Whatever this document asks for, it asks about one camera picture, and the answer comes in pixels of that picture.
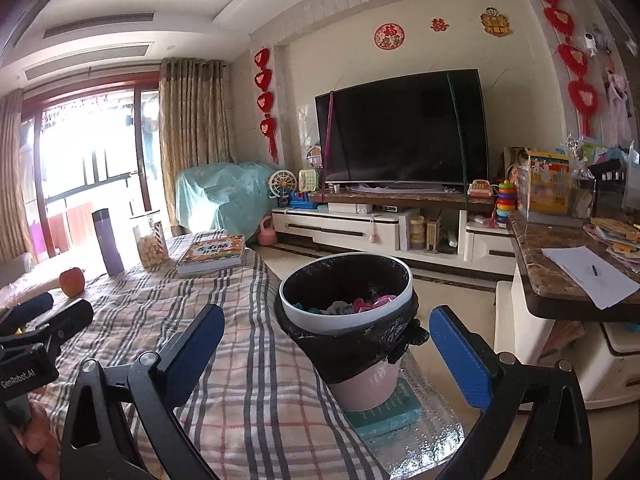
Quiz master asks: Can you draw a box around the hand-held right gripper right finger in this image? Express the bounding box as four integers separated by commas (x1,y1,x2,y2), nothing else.
429,305,593,480

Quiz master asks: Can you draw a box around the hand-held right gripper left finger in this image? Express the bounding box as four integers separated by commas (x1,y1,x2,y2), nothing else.
60,303,226,480

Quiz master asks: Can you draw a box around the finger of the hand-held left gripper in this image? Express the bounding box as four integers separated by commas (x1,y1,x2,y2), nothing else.
0,298,95,356
0,292,55,333

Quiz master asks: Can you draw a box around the white pink trash bin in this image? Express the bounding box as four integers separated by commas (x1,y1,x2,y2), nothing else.
278,253,415,412

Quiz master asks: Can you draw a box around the pink plastic piece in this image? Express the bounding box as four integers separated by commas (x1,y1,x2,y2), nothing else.
352,296,396,313

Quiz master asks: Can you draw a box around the person's left hand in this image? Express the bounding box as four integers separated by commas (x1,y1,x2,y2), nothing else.
15,400,61,480

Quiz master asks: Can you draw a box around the red apple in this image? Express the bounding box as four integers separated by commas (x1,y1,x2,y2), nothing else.
59,267,86,298

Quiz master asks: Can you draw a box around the pink sofa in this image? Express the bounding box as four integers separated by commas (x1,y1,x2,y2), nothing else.
0,250,66,311

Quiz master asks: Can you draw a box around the white side cabinet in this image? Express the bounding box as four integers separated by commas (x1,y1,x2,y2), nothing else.
495,280,640,411

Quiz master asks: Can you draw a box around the purple thermos bottle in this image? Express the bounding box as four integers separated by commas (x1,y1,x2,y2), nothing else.
91,208,125,277

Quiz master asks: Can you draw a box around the colourful children's book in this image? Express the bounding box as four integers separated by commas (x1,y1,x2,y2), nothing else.
175,234,248,277

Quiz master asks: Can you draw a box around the clear cookie jar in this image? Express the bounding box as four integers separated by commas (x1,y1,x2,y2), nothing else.
131,212,171,269

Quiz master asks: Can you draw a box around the brown marble counter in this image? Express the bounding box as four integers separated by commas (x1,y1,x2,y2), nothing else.
507,210,640,321

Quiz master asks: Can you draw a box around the beige patterned curtain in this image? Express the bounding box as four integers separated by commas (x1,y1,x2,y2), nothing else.
159,57,233,226
0,89,36,263

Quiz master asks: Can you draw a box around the pink kettlebell toy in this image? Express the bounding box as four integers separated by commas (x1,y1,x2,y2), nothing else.
257,215,278,247

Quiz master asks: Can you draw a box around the wooden toy house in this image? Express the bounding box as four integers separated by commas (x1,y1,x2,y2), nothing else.
425,217,443,253

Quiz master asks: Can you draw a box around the teal cloth covered armchair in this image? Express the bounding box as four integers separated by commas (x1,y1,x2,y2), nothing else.
175,161,278,243

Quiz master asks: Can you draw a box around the white paper sheet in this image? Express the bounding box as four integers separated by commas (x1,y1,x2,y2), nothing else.
541,246,640,310

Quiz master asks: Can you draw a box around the ferris wheel toy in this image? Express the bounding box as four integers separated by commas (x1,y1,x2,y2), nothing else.
267,169,298,207

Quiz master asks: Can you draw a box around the white television cabinet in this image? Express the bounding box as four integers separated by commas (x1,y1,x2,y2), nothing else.
271,191,518,276

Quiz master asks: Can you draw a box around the colourful picture box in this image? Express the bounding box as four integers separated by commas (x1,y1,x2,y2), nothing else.
527,150,571,216

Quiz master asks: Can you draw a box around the stack of picture books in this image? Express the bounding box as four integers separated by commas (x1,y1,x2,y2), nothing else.
582,217,640,273

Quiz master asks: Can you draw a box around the green stick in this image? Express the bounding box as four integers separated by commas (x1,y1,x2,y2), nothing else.
446,72,471,211

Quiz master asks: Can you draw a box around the black flat television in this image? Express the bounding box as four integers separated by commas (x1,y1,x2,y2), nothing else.
314,69,490,193

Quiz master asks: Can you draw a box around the pink stick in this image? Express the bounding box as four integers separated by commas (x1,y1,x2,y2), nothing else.
322,91,335,196

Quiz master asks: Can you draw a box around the long ceiling air vent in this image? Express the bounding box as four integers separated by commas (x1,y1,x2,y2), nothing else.
42,11,156,40

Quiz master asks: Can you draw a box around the pink hanging garment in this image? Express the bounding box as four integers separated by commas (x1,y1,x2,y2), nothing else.
602,67,633,136

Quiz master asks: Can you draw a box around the rainbow stacking ring toy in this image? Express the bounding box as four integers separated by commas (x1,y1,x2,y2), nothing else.
495,180,518,226

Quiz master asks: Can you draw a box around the brown balcony door frame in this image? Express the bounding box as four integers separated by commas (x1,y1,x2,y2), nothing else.
22,72,163,256

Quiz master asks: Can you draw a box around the red heart string decoration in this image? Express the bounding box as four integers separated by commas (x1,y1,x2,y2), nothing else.
529,0,602,136
253,48,280,165

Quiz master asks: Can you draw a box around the round red wall decal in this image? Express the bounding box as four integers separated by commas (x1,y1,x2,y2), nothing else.
374,22,405,51

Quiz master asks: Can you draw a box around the golden figure wall decal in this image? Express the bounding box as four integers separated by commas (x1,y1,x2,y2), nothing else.
480,6,512,37

